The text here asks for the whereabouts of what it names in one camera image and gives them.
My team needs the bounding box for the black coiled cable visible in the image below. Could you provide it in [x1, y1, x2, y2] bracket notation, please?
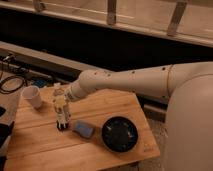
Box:
[0, 75, 28, 95]

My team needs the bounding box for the white paper cup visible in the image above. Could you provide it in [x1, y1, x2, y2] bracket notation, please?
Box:
[21, 86, 42, 108]

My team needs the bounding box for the metal railing post right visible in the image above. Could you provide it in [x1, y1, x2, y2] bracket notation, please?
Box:
[167, 0, 188, 36]

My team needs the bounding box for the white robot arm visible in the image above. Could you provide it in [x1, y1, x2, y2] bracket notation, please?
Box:
[64, 61, 213, 171]

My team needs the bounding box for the blue sponge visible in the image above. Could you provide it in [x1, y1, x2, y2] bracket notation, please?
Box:
[73, 121, 94, 139]

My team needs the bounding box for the blue box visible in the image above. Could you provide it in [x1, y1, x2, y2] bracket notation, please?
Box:
[33, 79, 47, 88]

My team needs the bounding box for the black object at left edge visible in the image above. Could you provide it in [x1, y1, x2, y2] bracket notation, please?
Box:
[0, 106, 15, 171]

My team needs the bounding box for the clear plastic bottle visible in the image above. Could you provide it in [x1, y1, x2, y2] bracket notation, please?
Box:
[53, 83, 70, 124]

